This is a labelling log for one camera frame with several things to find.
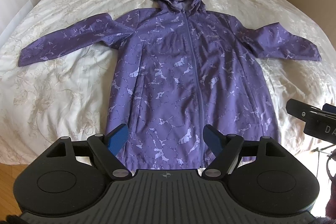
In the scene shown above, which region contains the purple patterned hooded jacket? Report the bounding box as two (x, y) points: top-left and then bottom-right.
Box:
(18, 0), (321, 170)

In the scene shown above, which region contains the white floral bedspread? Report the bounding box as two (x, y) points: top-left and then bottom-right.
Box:
(1, 0), (335, 165)

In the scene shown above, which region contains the black cable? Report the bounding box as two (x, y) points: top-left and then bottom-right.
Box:
(311, 144), (336, 177)

